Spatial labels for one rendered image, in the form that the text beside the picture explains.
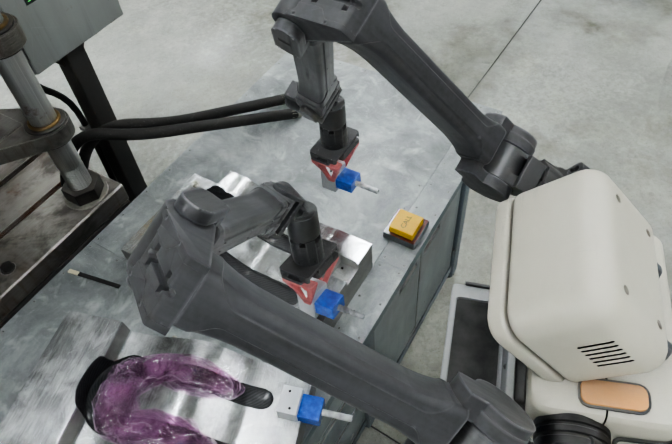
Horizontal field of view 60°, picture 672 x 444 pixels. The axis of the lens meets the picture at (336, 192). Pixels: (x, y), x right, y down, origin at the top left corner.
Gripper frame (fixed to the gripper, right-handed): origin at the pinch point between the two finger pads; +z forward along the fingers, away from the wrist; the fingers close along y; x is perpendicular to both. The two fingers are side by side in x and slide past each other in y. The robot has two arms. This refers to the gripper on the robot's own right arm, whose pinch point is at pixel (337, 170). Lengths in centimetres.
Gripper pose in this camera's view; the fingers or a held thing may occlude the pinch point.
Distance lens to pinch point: 130.5
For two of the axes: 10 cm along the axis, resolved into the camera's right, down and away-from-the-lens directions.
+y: -5.1, 6.7, -5.4
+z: 0.7, 6.6, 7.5
